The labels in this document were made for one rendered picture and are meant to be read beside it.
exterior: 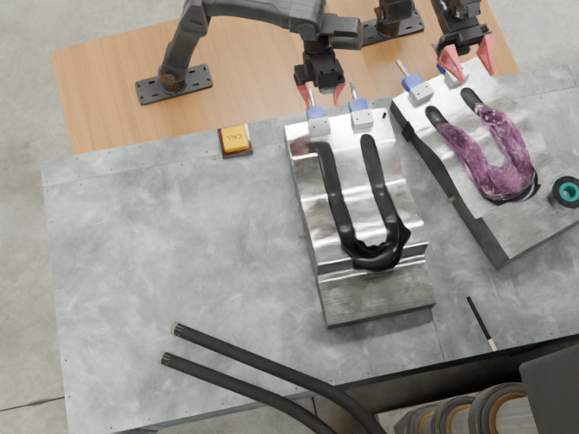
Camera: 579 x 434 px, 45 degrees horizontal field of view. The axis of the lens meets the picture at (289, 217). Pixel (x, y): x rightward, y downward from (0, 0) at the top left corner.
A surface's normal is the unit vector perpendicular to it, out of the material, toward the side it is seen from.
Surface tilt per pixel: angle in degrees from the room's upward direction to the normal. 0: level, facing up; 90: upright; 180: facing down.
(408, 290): 0
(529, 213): 0
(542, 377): 90
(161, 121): 0
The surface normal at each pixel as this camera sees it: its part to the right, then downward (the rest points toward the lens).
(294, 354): 0.00, -0.31
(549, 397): -0.98, 0.19
